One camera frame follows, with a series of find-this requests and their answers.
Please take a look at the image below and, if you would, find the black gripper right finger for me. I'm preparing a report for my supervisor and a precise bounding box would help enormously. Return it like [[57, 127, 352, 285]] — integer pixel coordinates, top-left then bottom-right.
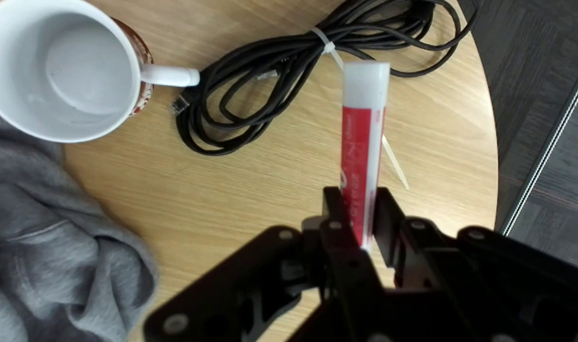
[[375, 188, 578, 342]]

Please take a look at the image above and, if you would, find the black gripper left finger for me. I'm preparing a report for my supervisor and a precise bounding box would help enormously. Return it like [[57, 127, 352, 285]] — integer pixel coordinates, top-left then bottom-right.
[[143, 188, 388, 342]]

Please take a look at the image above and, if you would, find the red white marker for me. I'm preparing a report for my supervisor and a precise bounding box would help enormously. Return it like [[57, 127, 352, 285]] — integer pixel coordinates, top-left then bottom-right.
[[341, 61, 390, 249]]

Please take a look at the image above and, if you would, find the red mug white inside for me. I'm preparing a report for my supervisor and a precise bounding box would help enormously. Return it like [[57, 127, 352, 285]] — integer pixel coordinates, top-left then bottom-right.
[[0, 0, 200, 144]]

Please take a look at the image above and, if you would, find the grey sweatshirt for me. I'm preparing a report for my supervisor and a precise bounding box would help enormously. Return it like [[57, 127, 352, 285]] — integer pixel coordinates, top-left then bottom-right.
[[0, 118, 158, 342]]

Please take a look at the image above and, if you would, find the black coiled cable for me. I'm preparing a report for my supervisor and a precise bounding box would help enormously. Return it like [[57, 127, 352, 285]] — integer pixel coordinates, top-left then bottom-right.
[[170, 0, 480, 156]]

